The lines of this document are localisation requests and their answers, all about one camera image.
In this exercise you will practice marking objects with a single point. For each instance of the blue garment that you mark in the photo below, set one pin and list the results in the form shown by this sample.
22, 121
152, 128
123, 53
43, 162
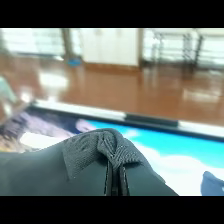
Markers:
213, 185

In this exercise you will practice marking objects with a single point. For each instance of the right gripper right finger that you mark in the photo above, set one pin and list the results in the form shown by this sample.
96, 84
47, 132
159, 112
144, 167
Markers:
123, 185

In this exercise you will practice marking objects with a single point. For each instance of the black garment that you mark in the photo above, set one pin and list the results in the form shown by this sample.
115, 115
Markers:
40, 173

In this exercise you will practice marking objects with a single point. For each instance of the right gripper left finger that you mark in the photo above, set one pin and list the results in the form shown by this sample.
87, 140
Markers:
109, 183

